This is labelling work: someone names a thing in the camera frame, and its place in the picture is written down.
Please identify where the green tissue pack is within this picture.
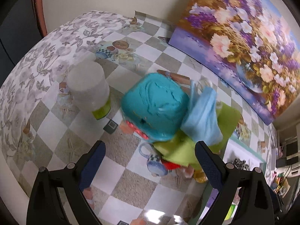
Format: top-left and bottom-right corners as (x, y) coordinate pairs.
(224, 204), (237, 221)

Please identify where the grey floral tablecloth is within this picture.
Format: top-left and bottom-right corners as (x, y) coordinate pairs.
(0, 10), (135, 193)

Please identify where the pink and white wavy cloth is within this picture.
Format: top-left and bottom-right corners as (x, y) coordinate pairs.
(176, 166), (195, 179)

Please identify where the flower painting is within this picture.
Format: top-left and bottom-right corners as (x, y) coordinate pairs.
(169, 0), (300, 125)

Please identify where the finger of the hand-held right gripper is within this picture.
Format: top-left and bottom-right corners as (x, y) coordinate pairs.
(267, 185), (287, 221)

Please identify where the lime green cloth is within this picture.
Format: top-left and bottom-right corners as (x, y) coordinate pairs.
(153, 101), (242, 171)

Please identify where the leopard print scrunchie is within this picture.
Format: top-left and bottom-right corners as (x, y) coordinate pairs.
(231, 158), (250, 171)

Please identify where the red-brown wooden frame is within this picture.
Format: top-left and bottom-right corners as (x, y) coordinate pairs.
(31, 0), (48, 38)

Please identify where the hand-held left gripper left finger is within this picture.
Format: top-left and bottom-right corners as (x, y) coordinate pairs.
(26, 141), (107, 225)

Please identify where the teal shallow tray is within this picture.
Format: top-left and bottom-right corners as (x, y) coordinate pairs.
(199, 138), (268, 225)

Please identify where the pile of assorted trinkets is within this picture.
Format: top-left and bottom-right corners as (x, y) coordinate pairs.
(269, 171), (293, 197)

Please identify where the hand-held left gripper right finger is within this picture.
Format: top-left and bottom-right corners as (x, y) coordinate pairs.
(195, 141), (276, 225)

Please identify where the blue face mask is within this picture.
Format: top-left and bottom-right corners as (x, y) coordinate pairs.
(180, 80), (223, 146)

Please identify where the checkered printed tablecloth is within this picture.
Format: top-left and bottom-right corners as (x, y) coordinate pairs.
(14, 10), (277, 225)

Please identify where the teal plastic container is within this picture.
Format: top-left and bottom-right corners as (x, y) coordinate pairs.
(121, 73), (190, 143)

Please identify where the white bottle with green label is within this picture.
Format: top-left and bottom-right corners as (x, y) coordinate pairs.
(67, 60), (112, 120)

